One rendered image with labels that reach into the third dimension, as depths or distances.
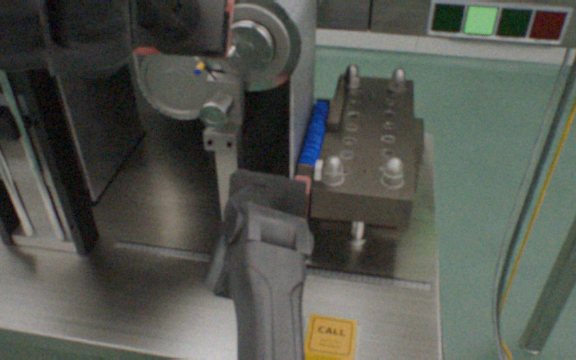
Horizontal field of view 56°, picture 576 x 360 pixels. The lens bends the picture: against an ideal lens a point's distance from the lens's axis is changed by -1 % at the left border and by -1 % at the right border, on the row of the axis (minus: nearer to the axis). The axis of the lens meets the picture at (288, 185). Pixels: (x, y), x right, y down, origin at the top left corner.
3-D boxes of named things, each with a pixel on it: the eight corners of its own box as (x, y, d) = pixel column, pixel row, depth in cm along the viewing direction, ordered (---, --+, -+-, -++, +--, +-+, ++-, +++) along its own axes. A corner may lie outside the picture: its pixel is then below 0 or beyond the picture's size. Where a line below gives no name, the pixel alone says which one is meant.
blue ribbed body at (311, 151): (295, 176, 92) (295, 160, 90) (313, 112, 109) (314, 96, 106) (316, 179, 92) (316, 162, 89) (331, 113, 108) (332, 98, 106)
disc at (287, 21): (195, 77, 81) (203, -20, 72) (196, 75, 82) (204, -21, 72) (290, 101, 81) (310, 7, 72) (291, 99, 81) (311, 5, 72)
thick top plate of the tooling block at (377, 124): (310, 216, 90) (311, 188, 86) (337, 98, 121) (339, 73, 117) (408, 228, 88) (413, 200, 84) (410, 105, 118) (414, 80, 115)
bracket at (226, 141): (215, 249, 94) (196, 92, 75) (225, 224, 99) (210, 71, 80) (243, 252, 93) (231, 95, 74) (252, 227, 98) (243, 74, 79)
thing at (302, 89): (290, 180, 91) (290, 81, 80) (311, 109, 109) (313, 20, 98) (293, 180, 91) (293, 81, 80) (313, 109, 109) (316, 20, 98)
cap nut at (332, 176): (320, 184, 87) (321, 162, 84) (323, 171, 90) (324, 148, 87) (342, 187, 86) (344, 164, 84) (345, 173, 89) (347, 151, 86)
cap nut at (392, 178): (380, 187, 86) (383, 165, 84) (381, 174, 89) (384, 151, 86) (403, 190, 86) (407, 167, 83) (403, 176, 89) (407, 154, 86)
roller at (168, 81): (145, 114, 88) (132, 45, 80) (195, 48, 107) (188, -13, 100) (216, 121, 86) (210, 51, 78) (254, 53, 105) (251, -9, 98)
